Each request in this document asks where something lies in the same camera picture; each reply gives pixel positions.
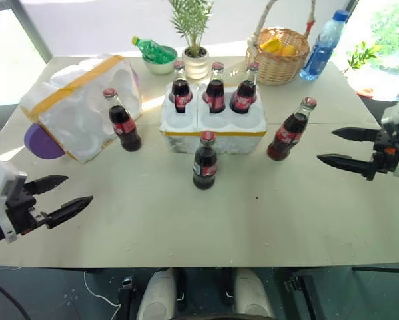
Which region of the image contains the blue plastic water bottle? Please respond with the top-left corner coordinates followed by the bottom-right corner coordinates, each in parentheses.
top-left (299, 9), bottom-right (351, 81)

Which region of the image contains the thin white cable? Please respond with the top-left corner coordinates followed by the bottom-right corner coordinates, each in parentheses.
top-left (83, 271), bottom-right (122, 308)

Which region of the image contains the dark window frame post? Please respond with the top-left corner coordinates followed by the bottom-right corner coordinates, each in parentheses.
top-left (10, 0), bottom-right (54, 65)

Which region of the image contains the white ribbed plant pot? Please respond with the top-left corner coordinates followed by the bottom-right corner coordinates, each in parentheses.
top-left (181, 46), bottom-right (210, 81)

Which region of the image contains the white foam bottle tray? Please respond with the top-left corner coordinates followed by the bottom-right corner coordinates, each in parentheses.
top-left (158, 82), bottom-right (268, 156)

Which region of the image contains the small green background plant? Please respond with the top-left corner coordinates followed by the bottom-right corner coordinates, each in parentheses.
top-left (346, 41), bottom-right (384, 71)

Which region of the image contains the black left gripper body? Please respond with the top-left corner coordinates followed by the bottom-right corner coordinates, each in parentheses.
top-left (5, 182), bottom-right (49, 236)

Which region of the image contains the glass cola bottle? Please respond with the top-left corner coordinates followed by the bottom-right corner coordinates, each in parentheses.
top-left (103, 87), bottom-right (143, 153)
top-left (205, 61), bottom-right (227, 115)
top-left (266, 96), bottom-right (318, 163)
top-left (192, 130), bottom-right (218, 191)
top-left (170, 60), bottom-right (194, 115)
top-left (229, 61), bottom-right (260, 115)

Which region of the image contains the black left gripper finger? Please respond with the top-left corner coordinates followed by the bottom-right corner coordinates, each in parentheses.
top-left (25, 175), bottom-right (69, 197)
top-left (45, 195), bottom-right (95, 230)

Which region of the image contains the green plastic soda bottle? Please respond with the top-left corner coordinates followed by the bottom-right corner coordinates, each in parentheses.
top-left (131, 35), bottom-right (175, 65)

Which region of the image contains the white foam block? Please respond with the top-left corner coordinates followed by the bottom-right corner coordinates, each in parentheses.
top-left (20, 54), bottom-right (144, 165)

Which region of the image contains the purple round plate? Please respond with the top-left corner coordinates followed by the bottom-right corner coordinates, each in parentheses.
top-left (23, 124), bottom-right (66, 161)

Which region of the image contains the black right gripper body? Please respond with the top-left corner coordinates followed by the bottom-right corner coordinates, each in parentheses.
top-left (371, 127), bottom-right (399, 174)

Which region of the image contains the black table leg bracket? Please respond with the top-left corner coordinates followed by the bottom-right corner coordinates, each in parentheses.
top-left (118, 275), bottom-right (139, 320)
top-left (284, 275), bottom-right (321, 320)

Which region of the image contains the white rounded robot leg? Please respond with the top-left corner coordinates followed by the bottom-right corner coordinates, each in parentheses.
top-left (140, 268), bottom-right (177, 320)
top-left (234, 267), bottom-right (276, 320)

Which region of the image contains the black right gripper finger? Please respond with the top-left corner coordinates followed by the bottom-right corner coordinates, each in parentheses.
top-left (331, 126), bottom-right (381, 143)
top-left (316, 153), bottom-right (377, 183)

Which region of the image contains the green potted palm plant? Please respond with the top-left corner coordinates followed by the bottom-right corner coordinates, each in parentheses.
top-left (167, 0), bottom-right (215, 58)

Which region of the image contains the wicker basket with handle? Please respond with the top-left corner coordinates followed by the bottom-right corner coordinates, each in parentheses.
top-left (245, 0), bottom-right (317, 86)

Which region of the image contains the white and green bowl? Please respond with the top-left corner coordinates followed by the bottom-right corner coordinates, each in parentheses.
top-left (141, 45), bottom-right (179, 75)

